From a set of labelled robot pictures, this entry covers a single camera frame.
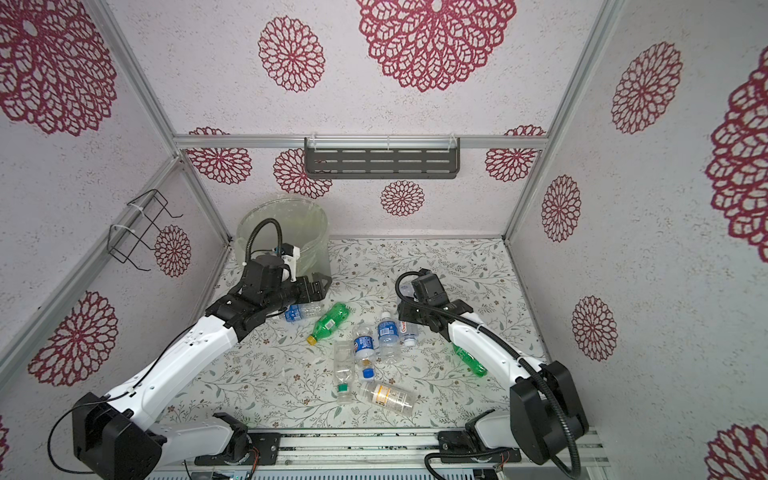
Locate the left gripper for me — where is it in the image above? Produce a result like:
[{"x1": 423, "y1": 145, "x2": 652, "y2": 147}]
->
[{"x1": 265, "y1": 271, "x2": 333, "y2": 316}]

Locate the clear bottle pink label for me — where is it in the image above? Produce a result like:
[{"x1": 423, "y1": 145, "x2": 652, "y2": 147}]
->
[{"x1": 398, "y1": 321, "x2": 419, "y2": 348}]

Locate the clear bottle blue label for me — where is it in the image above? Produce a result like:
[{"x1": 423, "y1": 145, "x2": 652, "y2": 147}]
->
[{"x1": 283, "y1": 302, "x2": 325, "y2": 323}]

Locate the Pocari bottle white cap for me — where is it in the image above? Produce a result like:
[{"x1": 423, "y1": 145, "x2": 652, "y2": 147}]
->
[{"x1": 377, "y1": 311, "x2": 400, "y2": 361}]

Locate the green bottle yellow cap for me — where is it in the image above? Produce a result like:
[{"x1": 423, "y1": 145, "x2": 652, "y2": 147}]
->
[{"x1": 306, "y1": 302, "x2": 350, "y2": 345}]

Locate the Pocari bottle blue cap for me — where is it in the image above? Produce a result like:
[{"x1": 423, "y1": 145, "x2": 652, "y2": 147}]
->
[{"x1": 353, "y1": 325, "x2": 376, "y2": 381}]

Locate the clear bottle green cap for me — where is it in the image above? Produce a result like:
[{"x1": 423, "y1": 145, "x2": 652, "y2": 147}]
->
[{"x1": 333, "y1": 341, "x2": 355, "y2": 403}]

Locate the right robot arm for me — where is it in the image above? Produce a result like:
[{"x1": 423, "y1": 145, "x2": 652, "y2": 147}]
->
[{"x1": 395, "y1": 269, "x2": 589, "y2": 479}]

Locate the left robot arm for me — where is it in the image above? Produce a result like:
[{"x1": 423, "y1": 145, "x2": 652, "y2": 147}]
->
[{"x1": 71, "y1": 255, "x2": 332, "y2": 479}]

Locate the clear plastic bin liner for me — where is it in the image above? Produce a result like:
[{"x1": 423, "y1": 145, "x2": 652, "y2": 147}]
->
[{"x1": 232, "y1": 193, "x2": 331, "y2": 283}]

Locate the clear bottle yellow label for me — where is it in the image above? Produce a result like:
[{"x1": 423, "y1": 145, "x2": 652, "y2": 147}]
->
[{"x1": 357, "y1": 381, "x2": 417, "y2": 417}]

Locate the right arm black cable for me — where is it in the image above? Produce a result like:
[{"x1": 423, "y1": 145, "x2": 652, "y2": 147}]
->
[{"x1": 394, "y1": 269, "x2": 582, "y2": 480}]

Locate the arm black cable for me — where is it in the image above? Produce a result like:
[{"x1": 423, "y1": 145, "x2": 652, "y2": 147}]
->
[
  {"x1": 394, "y1": 269, "x2": 582, "y2": 480},
  {"x1": 244, "y1": 217, "x2": 284, "y2": 265}
]

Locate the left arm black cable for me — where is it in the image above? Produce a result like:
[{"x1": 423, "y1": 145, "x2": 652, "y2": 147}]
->
[{"x1": 244, "y1": 217, "x2": 284, "y2": 265}]

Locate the grey slotted wall shelf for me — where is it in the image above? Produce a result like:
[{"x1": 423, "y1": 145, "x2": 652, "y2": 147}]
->
[{"x1": 304, "y1": 137, "x2": 461, "y2": 180}]

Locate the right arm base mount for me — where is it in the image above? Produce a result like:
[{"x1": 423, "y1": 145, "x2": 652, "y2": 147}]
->
[{"x1": 437, "y1": 430, "x2": 522, "y2": 465}]

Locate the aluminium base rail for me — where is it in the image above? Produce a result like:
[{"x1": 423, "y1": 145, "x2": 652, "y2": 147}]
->
[{"x1": 105, "y1": 424, "x2": 612, "y2": 472}]

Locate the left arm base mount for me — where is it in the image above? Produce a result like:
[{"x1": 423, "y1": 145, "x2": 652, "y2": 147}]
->
[{"x1": 193, "y1": 432, "x2": 282, "y2": 466}]

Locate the black wire wall rack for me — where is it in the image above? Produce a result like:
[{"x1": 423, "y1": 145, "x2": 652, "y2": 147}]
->
[{"x1": 106, "y1": 189, "x2": 182, "y2": 272}]

